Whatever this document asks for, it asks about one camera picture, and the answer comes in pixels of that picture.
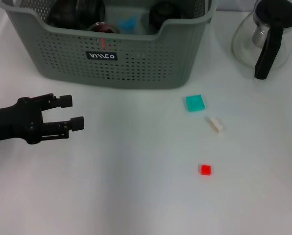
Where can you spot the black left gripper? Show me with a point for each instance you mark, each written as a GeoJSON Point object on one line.
{"type": "Point", "coordinates": [13, 122]}

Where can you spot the orange-red brick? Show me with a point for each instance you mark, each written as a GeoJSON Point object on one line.
{"type": "Point", "coordinates": [100, 28]}

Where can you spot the glass teacup black base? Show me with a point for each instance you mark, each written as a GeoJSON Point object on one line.
{"type": "Point", "coordinates": [92, 12]}
{"type": "Point", "coordinates": [164, 14]}
{"type": "Point", "coordinates": [62, 14]}
{"type": "Point", "coordinates": [114, 29]}

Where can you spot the blue square brick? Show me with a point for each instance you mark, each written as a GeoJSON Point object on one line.
{"type": "Point", "coordinates": [128, 22]}

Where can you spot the teal square brick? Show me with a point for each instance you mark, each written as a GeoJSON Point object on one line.
{"type": "Point", "coordinates": [195, 103]}

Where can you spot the red square brick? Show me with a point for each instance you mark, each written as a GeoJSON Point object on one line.
{"type": "Point", "coordinates": [205, 169]}

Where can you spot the grey perforated storage bin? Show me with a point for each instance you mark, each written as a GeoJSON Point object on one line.
{"type": "Point", "coordinates": [62, 61]}

